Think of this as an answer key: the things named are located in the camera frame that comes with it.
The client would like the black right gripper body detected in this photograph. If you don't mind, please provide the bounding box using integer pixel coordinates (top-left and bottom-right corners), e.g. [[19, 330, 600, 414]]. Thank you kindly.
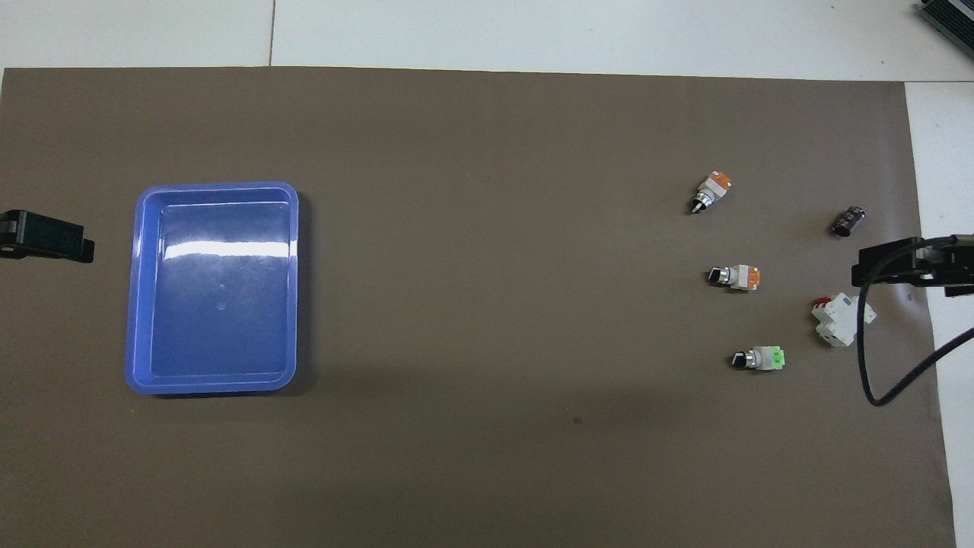
[[925, 234, 974, 298]]

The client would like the green-backed rotary switch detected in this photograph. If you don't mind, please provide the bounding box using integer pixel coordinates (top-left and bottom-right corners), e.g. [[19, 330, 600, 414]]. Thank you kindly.
[[730, 346, 788, 374]]

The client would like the dark brown terminal block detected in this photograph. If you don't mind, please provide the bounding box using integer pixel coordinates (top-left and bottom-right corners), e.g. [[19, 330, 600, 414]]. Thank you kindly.
[[831, 204, 868, 238]]

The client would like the white circuit breaker red lever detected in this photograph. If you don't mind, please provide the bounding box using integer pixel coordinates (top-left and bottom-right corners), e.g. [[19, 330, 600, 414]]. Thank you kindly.
[[810, 293, 878, 349]]

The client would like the blue plastic tray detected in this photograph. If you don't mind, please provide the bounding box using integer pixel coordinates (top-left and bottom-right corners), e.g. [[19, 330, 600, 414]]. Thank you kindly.
[[125, 181, 301, 397]]

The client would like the grey finned metal device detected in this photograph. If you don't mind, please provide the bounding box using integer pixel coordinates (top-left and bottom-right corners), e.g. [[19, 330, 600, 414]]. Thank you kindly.
[[917, 0, 974, 58]]

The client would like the brown table mat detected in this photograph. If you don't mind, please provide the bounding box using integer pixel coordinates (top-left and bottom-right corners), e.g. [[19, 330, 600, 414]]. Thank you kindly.
[[0, 67, 958, 548]]

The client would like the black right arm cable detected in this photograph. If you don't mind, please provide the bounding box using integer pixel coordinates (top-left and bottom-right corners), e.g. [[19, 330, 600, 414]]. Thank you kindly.
[[857, 236, 974, 407]]

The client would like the orange-backed black-knob rotary switch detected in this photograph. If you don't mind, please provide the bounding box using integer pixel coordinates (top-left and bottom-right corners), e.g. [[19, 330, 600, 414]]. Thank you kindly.
[[706, 263, 762, 294]]

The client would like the orange-backed pointed-tip switch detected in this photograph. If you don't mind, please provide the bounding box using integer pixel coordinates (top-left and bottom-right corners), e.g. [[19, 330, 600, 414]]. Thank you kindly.
[[689, 171, 734, 217]]

